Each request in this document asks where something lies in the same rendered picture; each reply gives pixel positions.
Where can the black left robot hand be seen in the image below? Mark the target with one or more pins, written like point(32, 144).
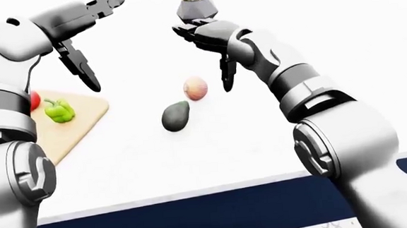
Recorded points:
point(64, 24)

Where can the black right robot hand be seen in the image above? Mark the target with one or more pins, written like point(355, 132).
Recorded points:
point(213, 36)

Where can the pale pink onion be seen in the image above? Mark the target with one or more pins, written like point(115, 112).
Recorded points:
point(195, 88)

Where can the red tomato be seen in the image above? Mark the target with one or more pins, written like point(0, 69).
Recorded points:
point(35, 100)

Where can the green bell pepper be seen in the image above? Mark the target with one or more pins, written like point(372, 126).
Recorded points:
point(60, 110)

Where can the dark green avocado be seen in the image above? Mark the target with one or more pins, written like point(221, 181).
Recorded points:
point(175, 116)

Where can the wooden cutting board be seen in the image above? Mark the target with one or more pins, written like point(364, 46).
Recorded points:
point(73, 122)

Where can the succulent in grey geometric pot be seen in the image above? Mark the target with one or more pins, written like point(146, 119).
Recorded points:
point(195, 5)

